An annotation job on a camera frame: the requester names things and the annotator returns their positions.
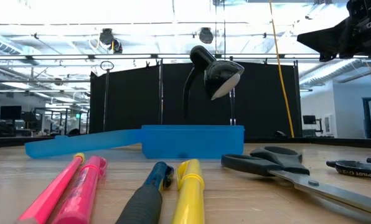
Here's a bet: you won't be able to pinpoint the black Pilot pen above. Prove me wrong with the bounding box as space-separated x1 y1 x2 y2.
326 159 371 180

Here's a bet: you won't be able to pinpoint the black desk lamp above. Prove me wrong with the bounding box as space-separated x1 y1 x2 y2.
181 45 245 122

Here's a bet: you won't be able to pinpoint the white floor device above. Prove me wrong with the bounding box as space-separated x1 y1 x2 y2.
324 113 338 137

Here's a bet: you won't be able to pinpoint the overhead metal rail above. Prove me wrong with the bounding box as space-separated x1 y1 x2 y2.
0 53 371 60

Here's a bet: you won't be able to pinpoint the yellow hanging cable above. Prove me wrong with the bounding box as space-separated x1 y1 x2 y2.
268 0 295 139

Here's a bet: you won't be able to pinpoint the pink highlighter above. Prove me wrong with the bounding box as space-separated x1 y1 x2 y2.
51 155 108 224

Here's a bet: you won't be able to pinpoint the black computer monitor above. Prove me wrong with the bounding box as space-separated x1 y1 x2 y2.
0 105 22 121
302 114 317 126

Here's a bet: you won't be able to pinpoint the blue and black pen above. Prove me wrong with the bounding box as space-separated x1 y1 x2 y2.
115 161 175 224

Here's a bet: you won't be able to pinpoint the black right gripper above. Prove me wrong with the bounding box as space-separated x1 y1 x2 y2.
296 0 371 62

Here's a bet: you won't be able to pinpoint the pink pen with yellow end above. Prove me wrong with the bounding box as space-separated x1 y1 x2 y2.
16 152 86 224

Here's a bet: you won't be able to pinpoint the chrome pole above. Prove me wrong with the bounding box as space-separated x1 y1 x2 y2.
230 88 237 127

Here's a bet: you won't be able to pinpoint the black-handled scissors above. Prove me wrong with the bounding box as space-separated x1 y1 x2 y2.
220 146 371 218

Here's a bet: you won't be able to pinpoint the blue plastic supply box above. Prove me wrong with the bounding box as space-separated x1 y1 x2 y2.
24 124 245 160

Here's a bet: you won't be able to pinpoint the yellow highlighter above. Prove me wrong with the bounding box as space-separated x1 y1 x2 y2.
172 159 205 224

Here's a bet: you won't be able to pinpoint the black partition screen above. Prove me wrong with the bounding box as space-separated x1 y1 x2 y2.
88 60 303 139

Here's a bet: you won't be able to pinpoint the ring-topped stand pole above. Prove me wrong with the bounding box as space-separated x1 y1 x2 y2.
100 60 115 134

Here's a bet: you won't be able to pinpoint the black ceiling camera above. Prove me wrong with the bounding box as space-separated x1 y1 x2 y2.
98 27 123 54
199 27 214 45

